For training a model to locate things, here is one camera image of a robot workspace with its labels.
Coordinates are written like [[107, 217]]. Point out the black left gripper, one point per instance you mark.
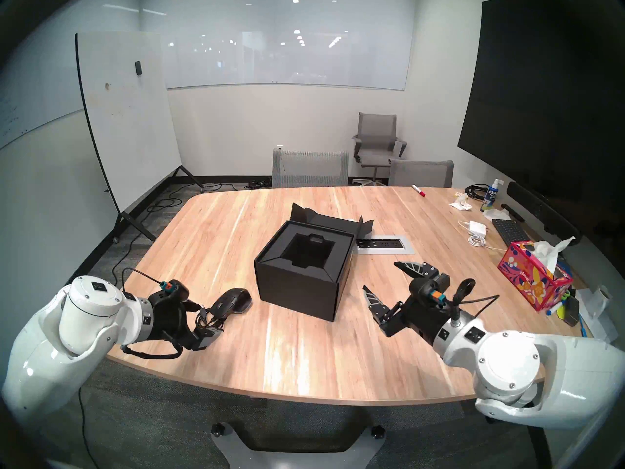
[[171, 321]]

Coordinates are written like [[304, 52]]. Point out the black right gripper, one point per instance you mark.
[[425, 316]]

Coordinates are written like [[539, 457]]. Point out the black computer mouse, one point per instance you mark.
[[233, 301]]

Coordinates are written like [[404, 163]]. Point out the black cardboard box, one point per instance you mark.
[[293, 287]]

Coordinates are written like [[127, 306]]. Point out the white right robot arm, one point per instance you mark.
[[537, 370]]

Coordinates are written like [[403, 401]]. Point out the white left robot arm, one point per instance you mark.
[[73, 336]]

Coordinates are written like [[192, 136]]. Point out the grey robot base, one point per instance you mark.
[[298, 456]]

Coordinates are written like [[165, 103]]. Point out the colourful floral tissue box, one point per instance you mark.
[[527, 277]]

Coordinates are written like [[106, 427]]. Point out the silver table power grommet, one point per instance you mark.
[[388, 245]]

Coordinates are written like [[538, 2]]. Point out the red whiteboard marker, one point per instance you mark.
[[418, 190]]

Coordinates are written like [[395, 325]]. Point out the crumpled white tissue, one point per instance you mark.
[[495, 214], [461, 204]]

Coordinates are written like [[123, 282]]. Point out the grey mesh office chair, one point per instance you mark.
[[310, 169], [420, 174]]

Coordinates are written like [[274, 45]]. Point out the black keyboard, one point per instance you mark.
[[510, 232]]

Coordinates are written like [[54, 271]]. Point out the whiteboard cleaner spray bottle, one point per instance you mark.
[[490, 197]]

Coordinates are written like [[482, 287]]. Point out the grey office chair with armrests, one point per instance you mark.
[[376, 136]]

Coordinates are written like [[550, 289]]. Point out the blue whiteboard marker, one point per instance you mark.
[[554, 310]]

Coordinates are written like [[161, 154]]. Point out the black video conference bar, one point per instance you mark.
[[542, 211]]

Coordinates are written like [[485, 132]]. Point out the dark whiteboard eraser block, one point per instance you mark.
[[572, 309]]

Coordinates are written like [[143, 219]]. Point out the blue pen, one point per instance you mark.
[[583, 326]]

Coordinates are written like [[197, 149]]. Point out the white mug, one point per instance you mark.
[[598, 299]]

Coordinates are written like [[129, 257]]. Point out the mobile whiteboard on stand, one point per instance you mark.
[[127, 131]]

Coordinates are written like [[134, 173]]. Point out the white paper sheets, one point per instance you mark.
[[603, 326]]

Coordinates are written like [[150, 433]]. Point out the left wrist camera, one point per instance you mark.
[[173, 289]]

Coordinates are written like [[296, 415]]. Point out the large black wall display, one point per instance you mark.
[[537, 106]]

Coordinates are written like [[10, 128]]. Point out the glass wall whiteboard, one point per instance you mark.
[[293, 57]]

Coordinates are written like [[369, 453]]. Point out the wall whiteboard with writing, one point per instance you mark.
[[39, 82]]

